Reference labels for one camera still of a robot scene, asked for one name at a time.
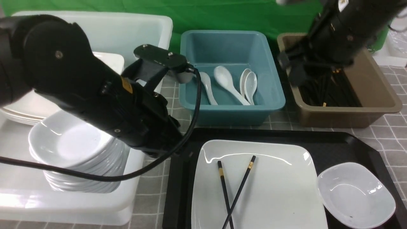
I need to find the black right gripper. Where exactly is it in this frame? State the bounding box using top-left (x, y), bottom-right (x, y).
top-left (278, 35), bottom-right (337, 87)

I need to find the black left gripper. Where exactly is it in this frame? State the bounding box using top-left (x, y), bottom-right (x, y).
top-left (102, 77), bottom-right (182, 158)

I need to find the white spoon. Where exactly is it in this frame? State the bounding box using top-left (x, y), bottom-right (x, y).
top-left (244, 72), bottom-right (258, 105)
top-left (200, 72), bottom-right (218, 106)
top-left (239, 68), bottom-right (251, 98)
top-left (214, 66), bottom-right (250, 106)

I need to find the black chopstick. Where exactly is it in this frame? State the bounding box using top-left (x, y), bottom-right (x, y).
top-left (217, 161), bottom-right (231, 213)
top-left (222, 156), bottom-right (256, 229)

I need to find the white square rice plate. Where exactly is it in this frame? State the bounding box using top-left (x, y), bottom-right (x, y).
top-left (190, 140), bottom-right (328, 229)

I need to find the small white bowl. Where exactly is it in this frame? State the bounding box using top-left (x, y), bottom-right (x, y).
top-left (317, 162), bottom-right (396, 229)

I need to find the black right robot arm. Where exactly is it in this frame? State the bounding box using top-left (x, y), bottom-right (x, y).
top-left (279, 0), bottom-right (406, 87)

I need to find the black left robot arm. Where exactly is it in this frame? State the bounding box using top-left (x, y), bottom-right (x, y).
top-left (1, 15), bottom-right (182, 158)

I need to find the top white square plate stack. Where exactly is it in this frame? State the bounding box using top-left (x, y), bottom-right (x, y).
top-left (5, 52), bottom-right (124, 116)

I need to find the bundle of black chopsticks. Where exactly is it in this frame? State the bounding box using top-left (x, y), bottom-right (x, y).
top-left (298, 69), bottom-right (362, 108)

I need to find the lower white bowls stack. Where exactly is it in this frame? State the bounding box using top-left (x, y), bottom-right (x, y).
top-left (29, 137), bottom-right (131, 194)

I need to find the teal plastic bin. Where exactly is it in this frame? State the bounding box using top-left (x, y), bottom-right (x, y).
top-left (180, 30), bottom-right (286, 127)

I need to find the brown plastic bin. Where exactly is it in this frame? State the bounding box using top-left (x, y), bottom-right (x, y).
top-left (291, 48), bottom-right (403, 128)

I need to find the top white bowl stack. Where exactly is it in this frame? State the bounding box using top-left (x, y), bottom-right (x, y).
top-left (28, 110), bottom-right (115, 168)

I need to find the black serving tray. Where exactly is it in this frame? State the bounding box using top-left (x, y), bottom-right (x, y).
top-left (162, 128), bottom-right (407, 229)

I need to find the lower white plates stack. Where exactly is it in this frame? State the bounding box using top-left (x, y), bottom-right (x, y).
top-left (1, 106), bottom-right (49, 126)

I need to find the green cloth backdrop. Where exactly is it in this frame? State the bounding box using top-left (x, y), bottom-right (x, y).
top-left (0, 0), bottom-right (402, 61)

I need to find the grey checked tablecloth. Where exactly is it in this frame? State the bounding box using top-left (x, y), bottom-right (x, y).
top-left (1, 66), bottom-right (407, 229)

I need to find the large white plastic bin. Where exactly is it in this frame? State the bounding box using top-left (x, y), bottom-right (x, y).
top-left (1, 11), bottom-right (173, 229)

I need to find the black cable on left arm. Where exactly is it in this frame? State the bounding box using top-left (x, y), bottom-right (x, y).
top-left (0, 67), bottom-right (202, 182)

